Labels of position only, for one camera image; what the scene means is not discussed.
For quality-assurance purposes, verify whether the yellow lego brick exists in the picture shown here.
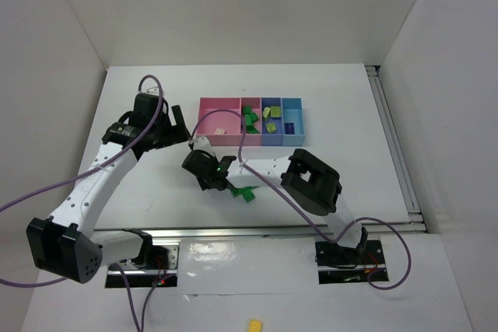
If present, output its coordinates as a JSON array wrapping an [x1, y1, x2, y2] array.
[[247, 319, 263, 332]]

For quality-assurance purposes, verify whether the large pink bin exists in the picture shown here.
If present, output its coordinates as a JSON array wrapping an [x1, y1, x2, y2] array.
[[196, 97, 241, 146]]

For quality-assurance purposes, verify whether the purple lego brick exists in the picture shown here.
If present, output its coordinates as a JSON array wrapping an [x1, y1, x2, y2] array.
[[284, 122, 295, 135]]

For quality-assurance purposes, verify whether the aluminium rail right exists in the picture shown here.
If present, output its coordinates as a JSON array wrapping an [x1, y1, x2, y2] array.
[[365, 65, 427, 232]]

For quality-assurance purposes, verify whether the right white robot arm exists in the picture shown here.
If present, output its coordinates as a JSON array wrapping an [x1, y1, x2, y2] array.
[[182, 149, 367, 253]]

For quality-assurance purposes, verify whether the aluminium rail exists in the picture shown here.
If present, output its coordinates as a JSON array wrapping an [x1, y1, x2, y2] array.
[[96, 222, 427, 239], [365, 65, 427, 232]]

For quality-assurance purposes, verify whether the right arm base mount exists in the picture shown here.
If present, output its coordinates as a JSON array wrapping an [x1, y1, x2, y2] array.
[[315, 239, 389, 285]]

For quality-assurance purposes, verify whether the aluminium rail front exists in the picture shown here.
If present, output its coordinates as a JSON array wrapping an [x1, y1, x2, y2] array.
[[96, 222, 427, 239]]

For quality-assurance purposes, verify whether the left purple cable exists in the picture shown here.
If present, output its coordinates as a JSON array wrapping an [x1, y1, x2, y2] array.
[[0, 74, 164, 332]]

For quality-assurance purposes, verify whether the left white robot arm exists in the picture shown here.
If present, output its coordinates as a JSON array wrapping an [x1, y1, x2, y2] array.
[[26, 93, 190, 284]]

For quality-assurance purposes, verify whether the lime lego brick small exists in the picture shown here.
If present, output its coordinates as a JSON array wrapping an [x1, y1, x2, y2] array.
[[265, 122, 278, 134]]

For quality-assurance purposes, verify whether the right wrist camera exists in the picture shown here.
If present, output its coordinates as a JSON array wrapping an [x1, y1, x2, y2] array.
[[188, 136, 215, 156]]

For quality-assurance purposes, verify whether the small pink bin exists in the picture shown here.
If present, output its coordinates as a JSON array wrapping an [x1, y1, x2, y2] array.
[[240, 97, 262, 146]]

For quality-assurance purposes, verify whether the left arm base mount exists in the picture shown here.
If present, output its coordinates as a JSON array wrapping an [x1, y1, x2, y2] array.
[[97, 229, 180, 288]]

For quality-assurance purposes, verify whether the lime lego brick front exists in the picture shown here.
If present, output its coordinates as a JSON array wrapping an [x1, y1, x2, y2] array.
[[269, 106, 282, 118]]

